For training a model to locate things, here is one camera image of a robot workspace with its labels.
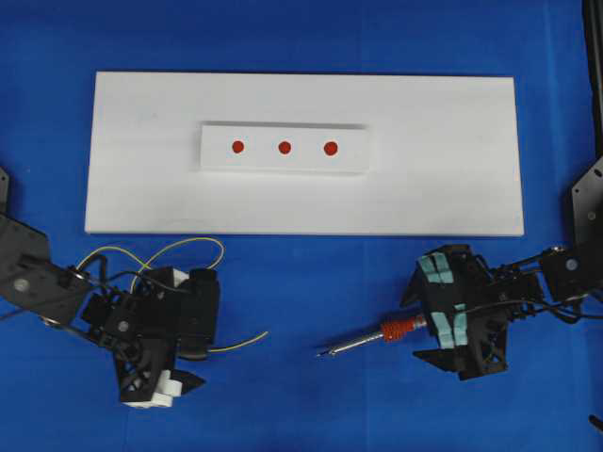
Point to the white foam board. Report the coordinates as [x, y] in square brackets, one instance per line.
[444, 155]

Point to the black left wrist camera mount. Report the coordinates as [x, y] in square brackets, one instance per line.
[145, 374]

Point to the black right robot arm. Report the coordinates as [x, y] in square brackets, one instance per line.
[552, 282]

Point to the blue table mat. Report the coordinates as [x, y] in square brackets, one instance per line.
[58, 392]

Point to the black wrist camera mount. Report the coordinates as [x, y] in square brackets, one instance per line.
[145, 374]
[485, 352]

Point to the black aluminium frame rail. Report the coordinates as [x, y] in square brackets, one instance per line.
[592, 22]

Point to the soldering iron with red collar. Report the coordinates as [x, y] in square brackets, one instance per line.
[389, 331]

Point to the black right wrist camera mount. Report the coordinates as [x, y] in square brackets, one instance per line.
[485, 352]

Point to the right red dot mark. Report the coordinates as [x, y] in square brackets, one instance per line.
[330, 148]

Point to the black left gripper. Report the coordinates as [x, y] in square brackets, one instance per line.
[151, 312]

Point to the middle red dot mark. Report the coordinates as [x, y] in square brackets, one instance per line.
[284, 147]

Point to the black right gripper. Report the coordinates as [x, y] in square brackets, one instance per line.
[485, 299]

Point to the white raised block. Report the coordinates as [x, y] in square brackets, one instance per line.
[261, 152]

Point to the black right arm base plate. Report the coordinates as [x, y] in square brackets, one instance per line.
[587, 215]

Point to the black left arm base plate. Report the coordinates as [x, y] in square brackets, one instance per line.
[4, 191]

